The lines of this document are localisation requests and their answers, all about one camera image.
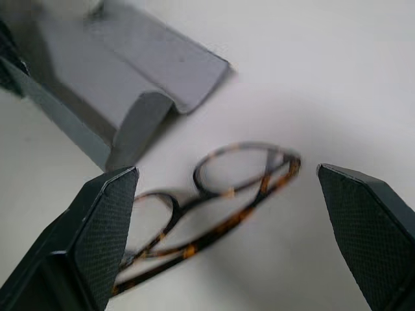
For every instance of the grey glasses case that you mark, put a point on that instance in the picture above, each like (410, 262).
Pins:
(139, 64)

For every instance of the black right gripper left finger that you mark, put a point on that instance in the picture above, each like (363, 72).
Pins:
(90, 233)

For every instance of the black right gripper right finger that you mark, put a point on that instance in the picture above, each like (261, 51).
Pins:
(373, 233)

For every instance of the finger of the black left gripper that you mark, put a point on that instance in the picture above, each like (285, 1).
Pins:
(11, 55)

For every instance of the tortoiseshell glasses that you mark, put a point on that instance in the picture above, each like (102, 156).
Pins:
(191, 250)

